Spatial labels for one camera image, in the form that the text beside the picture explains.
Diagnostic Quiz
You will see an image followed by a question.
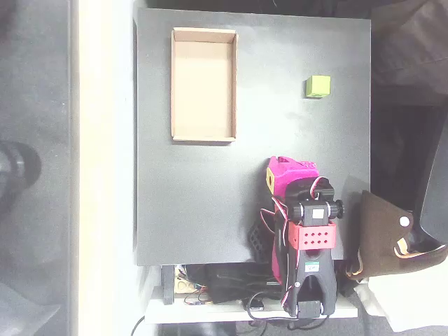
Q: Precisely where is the small circuit board with wires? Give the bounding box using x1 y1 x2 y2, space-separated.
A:
183 293 213 307

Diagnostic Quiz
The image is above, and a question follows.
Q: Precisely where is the small wooden piece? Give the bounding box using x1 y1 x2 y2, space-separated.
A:
174 276 195 294

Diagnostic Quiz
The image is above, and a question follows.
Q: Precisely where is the black power adapter bundle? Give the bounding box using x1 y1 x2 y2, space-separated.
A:
204 264 284 305

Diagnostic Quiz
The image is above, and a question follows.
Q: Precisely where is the black hanging cable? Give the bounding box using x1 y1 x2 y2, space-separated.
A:
130 314 146 336

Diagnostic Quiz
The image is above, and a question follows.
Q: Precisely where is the white shelf board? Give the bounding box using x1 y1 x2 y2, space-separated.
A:
145 286 358 325

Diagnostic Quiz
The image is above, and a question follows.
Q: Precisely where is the black chair part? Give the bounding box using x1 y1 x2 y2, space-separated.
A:
411 118 448 251

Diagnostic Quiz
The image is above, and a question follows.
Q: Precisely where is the dark brown cloth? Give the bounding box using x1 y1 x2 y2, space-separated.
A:
370 0 448 97

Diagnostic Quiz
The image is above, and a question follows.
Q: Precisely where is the green cube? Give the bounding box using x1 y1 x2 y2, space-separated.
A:
304 75 332 99

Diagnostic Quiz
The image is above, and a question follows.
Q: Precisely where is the brown felt bag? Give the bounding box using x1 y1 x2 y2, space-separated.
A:
344 190 448 281

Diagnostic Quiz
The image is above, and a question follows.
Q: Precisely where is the black round object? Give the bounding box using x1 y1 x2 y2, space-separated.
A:
0 141 43 211

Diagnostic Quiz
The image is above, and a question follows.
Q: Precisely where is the black looped cable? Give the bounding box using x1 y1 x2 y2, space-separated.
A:
244 292 332 330

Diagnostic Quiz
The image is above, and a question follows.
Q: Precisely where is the white sheet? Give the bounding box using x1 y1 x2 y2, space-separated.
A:
353 269 448 334

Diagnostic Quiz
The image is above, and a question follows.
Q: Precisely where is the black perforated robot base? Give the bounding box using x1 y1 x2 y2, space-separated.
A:
246 220 277 264

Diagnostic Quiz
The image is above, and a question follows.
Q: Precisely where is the shallow cardboard box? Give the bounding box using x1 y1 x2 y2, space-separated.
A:
170 27 239 143

